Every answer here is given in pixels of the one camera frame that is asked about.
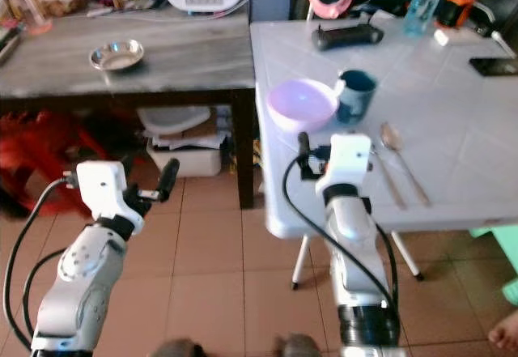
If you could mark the flat dark tray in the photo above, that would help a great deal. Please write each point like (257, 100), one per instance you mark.
(8, 45)

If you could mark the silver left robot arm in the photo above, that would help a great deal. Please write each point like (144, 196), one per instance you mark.
(85, 269)

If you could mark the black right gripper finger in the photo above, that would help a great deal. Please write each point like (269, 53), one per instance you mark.
(303, 145)

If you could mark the grey robot left leg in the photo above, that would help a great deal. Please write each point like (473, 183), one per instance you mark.
(174, 349)

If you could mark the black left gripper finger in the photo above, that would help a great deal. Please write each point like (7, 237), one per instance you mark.
(170, 177)

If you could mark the white folding table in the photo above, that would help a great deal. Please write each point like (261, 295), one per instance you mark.
(437, 114)

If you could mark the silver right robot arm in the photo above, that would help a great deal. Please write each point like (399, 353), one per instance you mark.
(352, 229)

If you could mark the teal mug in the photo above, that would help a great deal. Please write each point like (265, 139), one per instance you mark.
(356, 98)

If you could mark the grey robot right leg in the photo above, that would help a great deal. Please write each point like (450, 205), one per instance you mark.
(298, 346)

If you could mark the person's bare foot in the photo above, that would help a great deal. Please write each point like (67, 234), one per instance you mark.
(506, 333)

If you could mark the white plastic box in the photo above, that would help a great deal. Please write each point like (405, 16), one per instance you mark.
(186, 161)

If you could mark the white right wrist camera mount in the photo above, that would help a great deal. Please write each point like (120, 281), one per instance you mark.
(348, 159)

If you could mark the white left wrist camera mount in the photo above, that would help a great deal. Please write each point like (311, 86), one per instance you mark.
(101, 191)

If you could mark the orange and black device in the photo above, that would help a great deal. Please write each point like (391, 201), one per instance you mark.
(457, 9)

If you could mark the slim metal utensil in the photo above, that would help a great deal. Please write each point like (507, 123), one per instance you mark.
(393, 191)

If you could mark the green plastic seat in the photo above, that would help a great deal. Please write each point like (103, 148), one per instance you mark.
(506, 268)

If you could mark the red plastic stool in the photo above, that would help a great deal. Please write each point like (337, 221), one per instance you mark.
(28, 153)

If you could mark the white plastic basin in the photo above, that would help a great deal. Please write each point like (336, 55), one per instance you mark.
(170, 119)

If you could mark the grey robot leg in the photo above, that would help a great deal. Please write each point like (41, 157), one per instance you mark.
(298, 346)
(174, 349)

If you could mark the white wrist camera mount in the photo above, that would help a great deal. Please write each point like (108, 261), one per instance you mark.
(101, 191)
(348, 159)

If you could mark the grey wooden table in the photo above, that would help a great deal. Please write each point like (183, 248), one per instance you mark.
(194, 57)

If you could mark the purple plastic bowl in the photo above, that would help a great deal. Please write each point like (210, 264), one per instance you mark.
(299, 104)

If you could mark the pink clear tumbler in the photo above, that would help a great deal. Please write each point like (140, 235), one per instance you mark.
(36, 17)

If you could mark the clear blue water bottle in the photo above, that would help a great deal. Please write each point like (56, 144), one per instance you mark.
(426, 5)

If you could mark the metal spoon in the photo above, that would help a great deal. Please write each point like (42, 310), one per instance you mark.
(391, 137)

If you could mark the small white block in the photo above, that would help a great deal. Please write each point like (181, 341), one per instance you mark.
(447, 38)

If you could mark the round metal plate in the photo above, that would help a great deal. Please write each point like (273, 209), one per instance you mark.
(117, 56)

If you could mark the black phone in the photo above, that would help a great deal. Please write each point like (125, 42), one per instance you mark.
(494, 67)

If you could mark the long black case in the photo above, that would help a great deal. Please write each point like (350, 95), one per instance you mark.
(348, 37)

